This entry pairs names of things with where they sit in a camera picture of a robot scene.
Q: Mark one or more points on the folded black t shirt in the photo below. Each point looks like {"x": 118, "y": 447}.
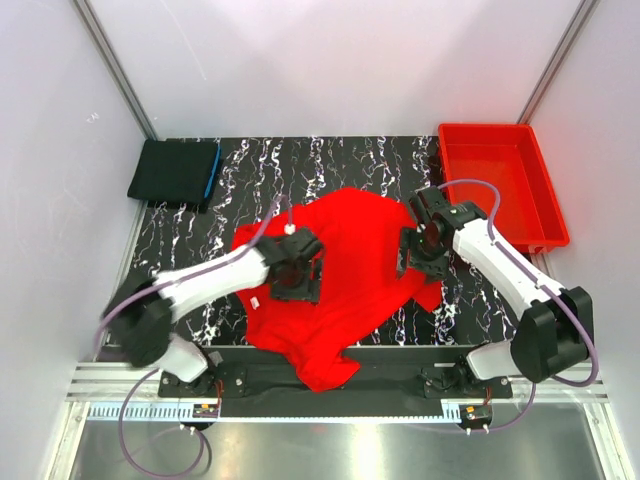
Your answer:
{"x": 172, "y": 171}

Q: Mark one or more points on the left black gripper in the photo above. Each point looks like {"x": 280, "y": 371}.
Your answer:
{"x": 308, "y": 291}

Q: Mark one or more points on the left small electronics board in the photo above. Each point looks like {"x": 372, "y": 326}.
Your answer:
{"x": 206, "y": 410}

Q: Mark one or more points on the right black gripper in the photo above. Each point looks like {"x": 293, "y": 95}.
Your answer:
{"x": 436, "y": 270}

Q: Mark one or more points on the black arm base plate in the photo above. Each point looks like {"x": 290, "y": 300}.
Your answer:
{"x": 342, "y": 402}

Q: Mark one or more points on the aluminium frame post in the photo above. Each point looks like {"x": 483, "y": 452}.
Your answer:
{"x": 576, "y": 25}
{"x": 99, "y": 37}

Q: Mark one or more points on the right aluminium frame post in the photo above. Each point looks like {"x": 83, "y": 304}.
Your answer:
{"x": 576, "y": 25}

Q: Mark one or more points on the red plastic bin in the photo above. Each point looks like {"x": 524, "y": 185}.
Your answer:
{"x": 509, "y": 159}

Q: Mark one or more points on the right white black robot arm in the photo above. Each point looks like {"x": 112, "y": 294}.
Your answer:
{"x": 554, "y": 336}

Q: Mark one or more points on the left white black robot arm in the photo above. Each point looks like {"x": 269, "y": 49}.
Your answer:
{"x": 143, "y": 310}

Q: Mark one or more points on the red t shirt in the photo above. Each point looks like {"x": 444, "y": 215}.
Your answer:
{"x": 360, "y": 231}

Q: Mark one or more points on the white slotted cable duct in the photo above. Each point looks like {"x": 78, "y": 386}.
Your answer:
{"x": 138, "y": 411}

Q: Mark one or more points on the right small electronics board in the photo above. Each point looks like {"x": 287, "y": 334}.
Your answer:
{"x": 481, "y": 412}

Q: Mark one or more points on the left aluminium frame post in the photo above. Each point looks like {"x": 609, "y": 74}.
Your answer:
{"x": 99, "y": 37}

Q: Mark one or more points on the aluminium table edge rail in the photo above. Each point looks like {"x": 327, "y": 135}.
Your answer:
{"x": 245, "y": 378}

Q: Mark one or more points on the small electronics board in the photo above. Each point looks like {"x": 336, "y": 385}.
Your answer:
{"x": 206, "y": 410}
{"x": 481, "y": 412}

